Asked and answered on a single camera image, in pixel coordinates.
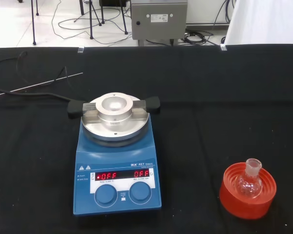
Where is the orange stepped flask stand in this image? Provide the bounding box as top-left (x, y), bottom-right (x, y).
top-left (219, 162), bottom-right (277, 220)

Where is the blue base heater steel plate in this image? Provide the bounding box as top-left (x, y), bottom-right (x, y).
top-left (67, 92), bottom-right (163, 216)

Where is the black bench cloth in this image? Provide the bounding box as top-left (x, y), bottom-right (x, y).
top-left (0, 43), bottom-right (293, 234)

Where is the grey metal cabinet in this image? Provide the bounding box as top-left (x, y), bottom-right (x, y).
top-left (131, 0), bottom-right (188, 47)

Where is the black tripod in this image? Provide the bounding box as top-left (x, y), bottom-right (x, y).
top-left (17, 0), bottom-right (40, 46)
top-left (79, 0), bottom-right (129, 40)

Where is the thin long rod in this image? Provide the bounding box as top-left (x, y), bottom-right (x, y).
top-left (0, 72), bottom-right (84, 98)

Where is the white hanging sheet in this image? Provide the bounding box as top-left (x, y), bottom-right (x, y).
top-left (224, 0), bottom-right (293, 46)

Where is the black cable bundle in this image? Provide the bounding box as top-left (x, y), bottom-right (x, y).
top-left (184, 29), bottom-right (226, 47)

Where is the thick black power cable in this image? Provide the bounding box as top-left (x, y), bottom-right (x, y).
top-left (0, 86), bottom-right (75, 102)

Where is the black floor cable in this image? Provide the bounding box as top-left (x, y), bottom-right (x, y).
top-left (51, 0), bottom-right (133, 46)

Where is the thin black cable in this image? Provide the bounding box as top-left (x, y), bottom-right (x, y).
top-left (0, 50), bottom-right (69, 82)

